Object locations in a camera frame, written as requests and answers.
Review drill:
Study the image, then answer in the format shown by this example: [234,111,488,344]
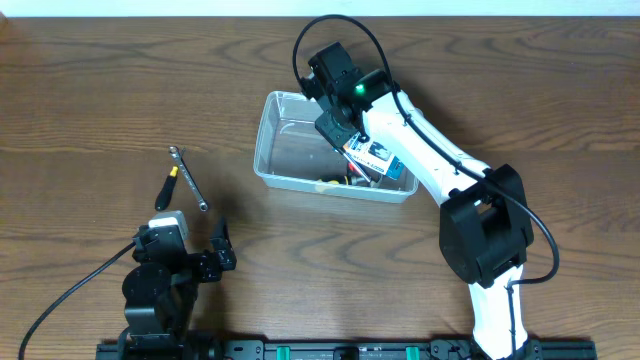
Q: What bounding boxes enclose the red handled pliers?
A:
[347,163,369,185]

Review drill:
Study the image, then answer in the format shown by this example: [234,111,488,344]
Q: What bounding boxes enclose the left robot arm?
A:
[116,211,237,359]

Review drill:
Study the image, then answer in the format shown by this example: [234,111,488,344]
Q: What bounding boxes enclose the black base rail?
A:
[95,339,599,360]

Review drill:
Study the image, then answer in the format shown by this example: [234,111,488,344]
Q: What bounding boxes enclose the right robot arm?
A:
[298,43,533,359]

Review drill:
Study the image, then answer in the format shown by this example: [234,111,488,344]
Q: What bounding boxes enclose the black handled hammer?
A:
[339,149,372,183]

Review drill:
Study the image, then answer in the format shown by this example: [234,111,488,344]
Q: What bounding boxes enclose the clear plastic container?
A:
[254,91,419,203]

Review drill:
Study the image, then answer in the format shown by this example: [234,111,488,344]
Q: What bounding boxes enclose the silver ring wrench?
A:
[168,146,209,212]

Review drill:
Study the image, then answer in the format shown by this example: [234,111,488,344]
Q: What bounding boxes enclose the blue white cardboard box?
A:
[343,133,404,180]

